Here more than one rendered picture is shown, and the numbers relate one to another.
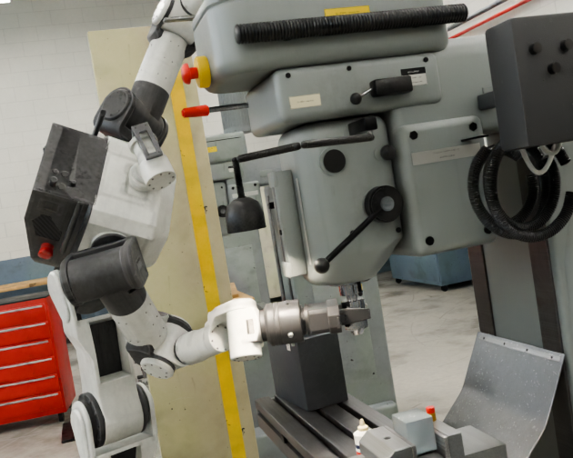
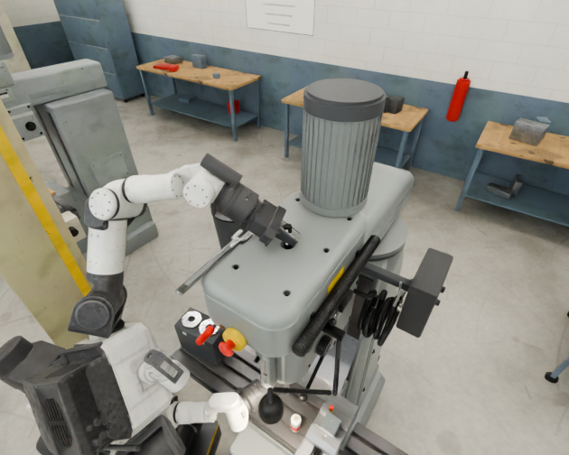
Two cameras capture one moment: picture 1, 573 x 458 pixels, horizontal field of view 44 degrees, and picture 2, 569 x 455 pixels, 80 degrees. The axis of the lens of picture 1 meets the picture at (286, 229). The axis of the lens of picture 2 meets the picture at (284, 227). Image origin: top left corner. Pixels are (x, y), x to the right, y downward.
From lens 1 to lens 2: 1.39 m
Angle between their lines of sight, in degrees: 52
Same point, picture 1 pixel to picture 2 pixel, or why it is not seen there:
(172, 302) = (23, 249)
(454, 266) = (129, 87)
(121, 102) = (101, 314)
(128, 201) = (148, 395)
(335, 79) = not seen: hidden behind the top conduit
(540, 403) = (346, 357)
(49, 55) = not seen: outside the picture
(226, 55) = (278, 353)
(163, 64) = (117, 253)
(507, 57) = (424, 307)
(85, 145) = (95, 378)
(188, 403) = (56, 299)
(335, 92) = not seen: hidden behind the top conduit
